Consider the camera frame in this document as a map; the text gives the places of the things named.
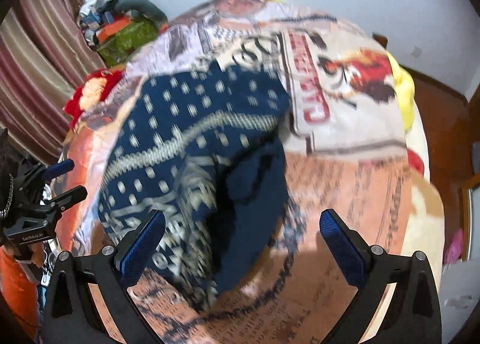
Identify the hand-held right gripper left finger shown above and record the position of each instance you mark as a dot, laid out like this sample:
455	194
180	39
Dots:
144	250

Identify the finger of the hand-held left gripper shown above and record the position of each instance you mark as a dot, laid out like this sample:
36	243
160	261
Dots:
60	168
67	197

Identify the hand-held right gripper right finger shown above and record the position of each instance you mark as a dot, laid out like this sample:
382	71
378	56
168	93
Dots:
343	250

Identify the navy patterned sweater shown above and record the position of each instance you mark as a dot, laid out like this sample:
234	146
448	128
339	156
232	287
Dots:
195	122

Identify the bed with printed cover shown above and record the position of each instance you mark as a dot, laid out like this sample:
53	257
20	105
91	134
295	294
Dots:
356	197

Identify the orange cloth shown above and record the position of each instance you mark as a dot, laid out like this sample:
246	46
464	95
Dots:
17	291

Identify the red plush toy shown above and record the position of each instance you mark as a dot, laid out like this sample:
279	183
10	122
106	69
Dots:
92	90

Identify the striped curtain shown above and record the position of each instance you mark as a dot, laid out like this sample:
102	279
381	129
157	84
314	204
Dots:
41	66

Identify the pink cloth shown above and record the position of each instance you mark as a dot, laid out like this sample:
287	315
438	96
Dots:
454	246

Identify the green box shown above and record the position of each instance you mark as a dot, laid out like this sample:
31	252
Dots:
127	42

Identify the orange box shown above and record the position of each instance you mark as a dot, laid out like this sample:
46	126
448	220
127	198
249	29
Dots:
112	28

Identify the pile of small toys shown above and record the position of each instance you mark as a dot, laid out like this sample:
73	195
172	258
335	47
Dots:
95	15

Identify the grey cloth bundle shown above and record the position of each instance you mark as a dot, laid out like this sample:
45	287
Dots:
144	8

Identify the white wall socket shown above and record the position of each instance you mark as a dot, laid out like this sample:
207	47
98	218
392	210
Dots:
416	52

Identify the wooden bed post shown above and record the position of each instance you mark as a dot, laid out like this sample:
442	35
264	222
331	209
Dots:
379	40

